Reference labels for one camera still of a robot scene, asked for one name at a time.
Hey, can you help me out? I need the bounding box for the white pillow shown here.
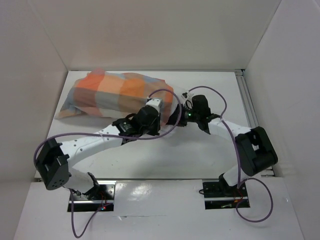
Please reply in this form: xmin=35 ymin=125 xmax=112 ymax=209
xmin=159 ymin=84 xmax=191 ymax=138

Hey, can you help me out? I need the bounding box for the checkered orange blue pillowcase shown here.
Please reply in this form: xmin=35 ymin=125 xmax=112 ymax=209
xmin=55 ymin=69 xmax=178 ymax=125

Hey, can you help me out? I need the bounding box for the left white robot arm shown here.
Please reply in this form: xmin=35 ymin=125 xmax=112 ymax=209
xmin=35 ymin=105 xmax=161 ymax=200

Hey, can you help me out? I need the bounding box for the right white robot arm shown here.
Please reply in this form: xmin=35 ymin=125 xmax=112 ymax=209
xmin=178 ymin=92 xmax=278 ymax=196

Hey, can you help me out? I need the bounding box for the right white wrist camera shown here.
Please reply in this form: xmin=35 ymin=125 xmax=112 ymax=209
xmin=181 ymin=91 xmax=194 ymax=109

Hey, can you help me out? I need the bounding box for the aluminium table frame rail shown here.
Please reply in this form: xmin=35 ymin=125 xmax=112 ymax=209
xmin=235 ymin=70 xmax=278 ymax=176

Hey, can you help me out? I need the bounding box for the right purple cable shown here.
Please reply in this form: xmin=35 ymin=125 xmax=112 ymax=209
xmin=186 ymin=86 xmax=274 ymax=223

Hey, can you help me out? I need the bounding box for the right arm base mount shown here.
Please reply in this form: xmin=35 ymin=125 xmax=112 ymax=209
xmin=198 ymin=179 xmax=250 ymax=210

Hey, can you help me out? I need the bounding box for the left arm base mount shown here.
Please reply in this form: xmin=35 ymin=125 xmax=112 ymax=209
xmin=72 ymin=180 xmax=116 ymax=213

